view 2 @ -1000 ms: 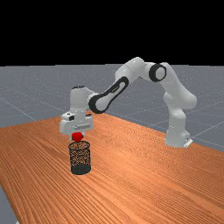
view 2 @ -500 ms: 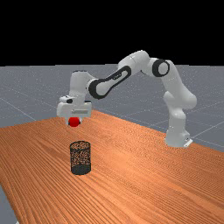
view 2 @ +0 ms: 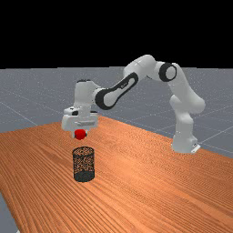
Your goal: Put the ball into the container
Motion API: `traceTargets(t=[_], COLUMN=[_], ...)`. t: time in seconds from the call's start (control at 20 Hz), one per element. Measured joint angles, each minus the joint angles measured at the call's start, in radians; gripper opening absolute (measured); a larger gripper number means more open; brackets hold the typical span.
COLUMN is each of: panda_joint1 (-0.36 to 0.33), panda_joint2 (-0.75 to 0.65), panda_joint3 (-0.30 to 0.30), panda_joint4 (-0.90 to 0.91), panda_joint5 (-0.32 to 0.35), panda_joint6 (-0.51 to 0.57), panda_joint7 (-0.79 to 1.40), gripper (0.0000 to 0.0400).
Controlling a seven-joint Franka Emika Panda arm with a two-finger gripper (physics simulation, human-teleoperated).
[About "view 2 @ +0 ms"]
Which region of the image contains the red ball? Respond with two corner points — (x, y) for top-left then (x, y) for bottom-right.
(74, 129), (87, 141)

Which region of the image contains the dark mesh basket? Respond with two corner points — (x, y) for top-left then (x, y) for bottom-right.
(72, 146), (96, 183)

